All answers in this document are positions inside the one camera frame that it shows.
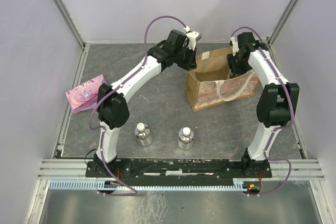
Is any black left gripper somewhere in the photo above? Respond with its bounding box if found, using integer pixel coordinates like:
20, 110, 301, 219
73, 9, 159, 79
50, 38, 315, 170
174, 44, 198, 71

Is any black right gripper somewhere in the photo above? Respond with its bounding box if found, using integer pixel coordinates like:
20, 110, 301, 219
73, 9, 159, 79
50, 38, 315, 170
226, 52, 252, 79

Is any brown canvas tote bag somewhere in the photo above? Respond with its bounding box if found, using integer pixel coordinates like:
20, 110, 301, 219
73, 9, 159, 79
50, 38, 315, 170
185, 47, 260, 112

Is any round clear bottle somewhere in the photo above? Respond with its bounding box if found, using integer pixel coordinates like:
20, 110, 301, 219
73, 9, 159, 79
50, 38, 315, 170
177, 127, 194, 150
134, 123, 152, 146

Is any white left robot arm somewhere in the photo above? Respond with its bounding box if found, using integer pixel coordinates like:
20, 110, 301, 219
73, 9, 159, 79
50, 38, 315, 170
95, 29, 201, 177

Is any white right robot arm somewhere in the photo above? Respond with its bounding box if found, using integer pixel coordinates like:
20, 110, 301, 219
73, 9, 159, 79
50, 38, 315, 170
224, 31, 300, 178

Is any pink tissue pack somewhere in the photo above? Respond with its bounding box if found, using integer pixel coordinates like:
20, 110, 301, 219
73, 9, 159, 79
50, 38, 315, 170
66, 74, 107, 114

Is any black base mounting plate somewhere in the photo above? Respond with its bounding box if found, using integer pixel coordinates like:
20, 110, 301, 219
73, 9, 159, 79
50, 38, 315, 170
85, 157, 273, 187

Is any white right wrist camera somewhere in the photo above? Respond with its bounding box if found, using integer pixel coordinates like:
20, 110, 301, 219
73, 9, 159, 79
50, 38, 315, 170
229, 36, 239, 55

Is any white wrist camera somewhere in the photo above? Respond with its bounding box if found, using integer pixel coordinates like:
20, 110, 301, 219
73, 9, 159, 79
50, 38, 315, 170
229, 36, 239, 55
184, 26, 202, 51

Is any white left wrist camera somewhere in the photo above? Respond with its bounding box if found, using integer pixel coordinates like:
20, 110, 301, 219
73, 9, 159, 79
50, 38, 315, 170
184, 26, 202, 51

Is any aluminium frame rail front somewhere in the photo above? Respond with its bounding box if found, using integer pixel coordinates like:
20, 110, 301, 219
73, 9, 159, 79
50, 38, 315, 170
39, 159, 325, 181

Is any light blue cable duct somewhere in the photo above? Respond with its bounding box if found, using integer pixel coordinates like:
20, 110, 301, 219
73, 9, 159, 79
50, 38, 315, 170
49, 179, 247, 192

